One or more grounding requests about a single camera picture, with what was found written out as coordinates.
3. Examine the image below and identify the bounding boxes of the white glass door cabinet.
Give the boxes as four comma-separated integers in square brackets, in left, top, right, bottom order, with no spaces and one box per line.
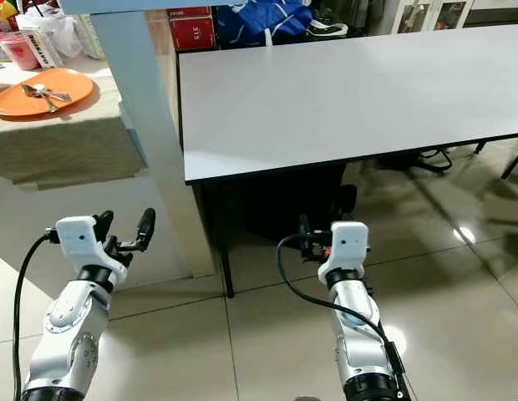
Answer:
[388,0,518,33]

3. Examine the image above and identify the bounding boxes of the white printed carton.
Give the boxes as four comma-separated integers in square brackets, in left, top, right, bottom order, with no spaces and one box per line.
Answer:
[21,27,65,69]

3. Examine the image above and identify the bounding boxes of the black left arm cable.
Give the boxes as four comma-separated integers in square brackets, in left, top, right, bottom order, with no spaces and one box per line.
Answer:
[13,231,59,401]

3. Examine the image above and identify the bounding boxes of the metal spoon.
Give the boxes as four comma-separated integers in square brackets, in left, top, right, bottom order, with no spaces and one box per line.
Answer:
[30,83,74,104]

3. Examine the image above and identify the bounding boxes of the metal fork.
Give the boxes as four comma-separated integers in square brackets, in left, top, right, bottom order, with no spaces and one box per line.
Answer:
[20,84,59,114]

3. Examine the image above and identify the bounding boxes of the red box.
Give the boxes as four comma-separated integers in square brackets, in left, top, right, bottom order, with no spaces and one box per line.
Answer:
[168,8,217,52]

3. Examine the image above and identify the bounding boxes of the pale yellow carton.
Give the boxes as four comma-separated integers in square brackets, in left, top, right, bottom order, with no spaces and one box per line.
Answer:
[79,13,106,60]

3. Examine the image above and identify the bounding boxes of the orange plate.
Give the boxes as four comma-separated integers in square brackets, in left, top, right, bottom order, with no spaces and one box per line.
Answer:
[0,67,98,118]

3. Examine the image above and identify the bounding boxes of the colourful snack packs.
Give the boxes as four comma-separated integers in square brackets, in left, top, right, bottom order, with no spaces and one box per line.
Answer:
[0,0,19,26]

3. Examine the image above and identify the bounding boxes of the white plastic bag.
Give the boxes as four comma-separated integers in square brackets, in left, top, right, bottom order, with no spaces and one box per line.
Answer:
[37,6,85,60]

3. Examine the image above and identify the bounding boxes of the blue bag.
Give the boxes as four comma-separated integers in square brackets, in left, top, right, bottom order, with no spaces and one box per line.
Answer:
[215,0,315,48]

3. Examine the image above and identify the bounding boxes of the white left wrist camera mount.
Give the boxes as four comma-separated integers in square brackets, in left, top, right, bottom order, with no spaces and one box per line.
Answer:
[55,216,128,282]

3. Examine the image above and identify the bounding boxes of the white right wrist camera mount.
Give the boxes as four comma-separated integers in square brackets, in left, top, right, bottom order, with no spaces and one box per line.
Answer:
[317,221,370,286]

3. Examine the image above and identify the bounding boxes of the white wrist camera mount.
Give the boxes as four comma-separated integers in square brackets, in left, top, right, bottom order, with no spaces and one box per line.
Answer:
[55,216,128,282]
[317,221,370,286]

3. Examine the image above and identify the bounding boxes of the grey blue pillar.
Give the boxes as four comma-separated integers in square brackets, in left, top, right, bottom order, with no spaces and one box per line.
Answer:
[60,0,251,279]

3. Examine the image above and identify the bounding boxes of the pink plastic cup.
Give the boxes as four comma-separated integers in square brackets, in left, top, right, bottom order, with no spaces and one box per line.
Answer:
[0,33,41,71]

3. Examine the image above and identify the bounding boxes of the black chair wheel base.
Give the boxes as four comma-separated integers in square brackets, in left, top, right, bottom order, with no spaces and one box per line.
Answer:
[374,144,490,174]

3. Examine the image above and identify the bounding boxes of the black table leg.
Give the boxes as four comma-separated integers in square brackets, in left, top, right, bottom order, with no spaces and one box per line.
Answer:
[218,180,234,298]

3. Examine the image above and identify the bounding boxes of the beige tablecloth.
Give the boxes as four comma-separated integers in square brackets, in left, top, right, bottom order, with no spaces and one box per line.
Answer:
[0,57,148,190]

